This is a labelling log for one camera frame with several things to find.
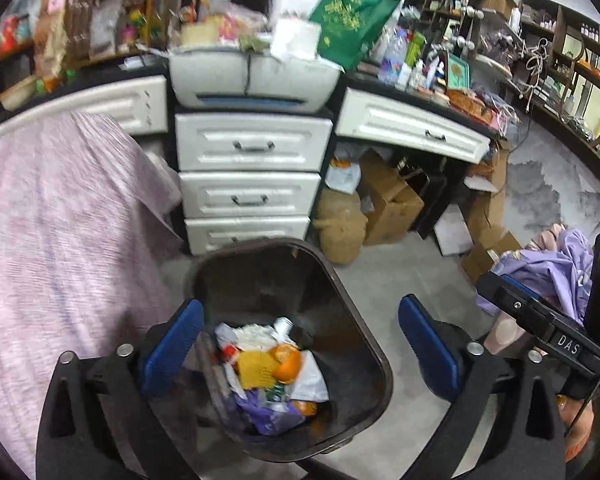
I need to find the white red candy wrapper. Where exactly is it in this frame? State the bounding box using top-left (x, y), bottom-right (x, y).
top-left (220, 344), bottom-right (240, 366)

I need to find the yellow foam fruit net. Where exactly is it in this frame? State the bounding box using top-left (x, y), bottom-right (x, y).
top-left (236, 351), bottom-right (279, 390)

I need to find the green tote bag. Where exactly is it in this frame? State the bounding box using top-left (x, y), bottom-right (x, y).
top-left (309, 0), bottom-right (400, 72)

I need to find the brown sack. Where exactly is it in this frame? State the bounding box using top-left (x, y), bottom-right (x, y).
top-left (312, 188), bottom-right (368, 266)

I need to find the purple cloth pile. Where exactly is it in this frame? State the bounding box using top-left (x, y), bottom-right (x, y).
top-left (462, 224), bottom-right (594, 324)

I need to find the green tissue pack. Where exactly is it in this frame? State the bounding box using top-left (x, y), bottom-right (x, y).
top-left (264, 382), bottom-right (290, 403)

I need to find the white printer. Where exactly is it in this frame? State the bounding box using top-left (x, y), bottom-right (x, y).
top-left (169, 47), bottom-right (342, 114)

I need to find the right hand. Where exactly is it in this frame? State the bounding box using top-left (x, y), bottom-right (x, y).
top-left (484, 312), bottom-right (596, 470)

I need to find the cream bowl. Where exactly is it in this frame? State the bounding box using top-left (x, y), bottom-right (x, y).
top-left (0, 75), bottom-right (38, 112)

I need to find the cardboard box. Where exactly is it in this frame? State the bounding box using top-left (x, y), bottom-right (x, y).
top-left (358, 150), bottom-right (424, 246)

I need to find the dark trash bin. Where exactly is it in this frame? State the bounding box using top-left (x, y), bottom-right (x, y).
top-left (185, 238), bottom-right (393, 463)

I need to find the wooden shelf rack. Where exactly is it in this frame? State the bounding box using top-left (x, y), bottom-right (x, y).
top-left (64, 0), bottom-right (180, 70)

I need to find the white drawer cabinet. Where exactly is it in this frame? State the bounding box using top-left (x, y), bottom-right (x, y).
top-left (0, 75), bottom-right (498, 254)

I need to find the purple plastic bag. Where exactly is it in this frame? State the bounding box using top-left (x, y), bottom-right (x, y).
top-left (234, 389), bottom-right (306, 437)

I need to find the white face mask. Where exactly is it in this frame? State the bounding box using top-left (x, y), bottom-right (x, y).
top-left (214, 323), bottom-right (278, 352)

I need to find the orange peel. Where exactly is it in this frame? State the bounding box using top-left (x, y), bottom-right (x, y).
top-left (270, 344), bottom-right (302, 385)

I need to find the silver foil wrapper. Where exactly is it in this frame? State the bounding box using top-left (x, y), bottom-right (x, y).
top-left (273, 316), bottom-right (294, 338)

